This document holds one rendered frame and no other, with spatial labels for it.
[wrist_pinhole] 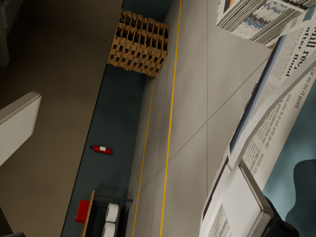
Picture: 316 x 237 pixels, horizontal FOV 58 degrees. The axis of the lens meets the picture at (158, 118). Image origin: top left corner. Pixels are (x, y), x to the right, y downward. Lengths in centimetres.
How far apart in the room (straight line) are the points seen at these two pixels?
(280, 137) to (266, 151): 2
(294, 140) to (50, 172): 716
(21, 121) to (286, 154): 18
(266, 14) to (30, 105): 70
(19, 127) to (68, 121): 773
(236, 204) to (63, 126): 768
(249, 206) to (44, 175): 716
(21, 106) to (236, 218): 14
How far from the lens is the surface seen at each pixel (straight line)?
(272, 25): 85
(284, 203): 23
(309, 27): 27
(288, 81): 20
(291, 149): 23
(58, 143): 761
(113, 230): 645
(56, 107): 809
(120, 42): 685
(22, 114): 17
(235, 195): 19
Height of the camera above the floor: 133
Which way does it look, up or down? 13 degrees down
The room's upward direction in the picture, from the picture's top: 75 degrees counter-clockwise
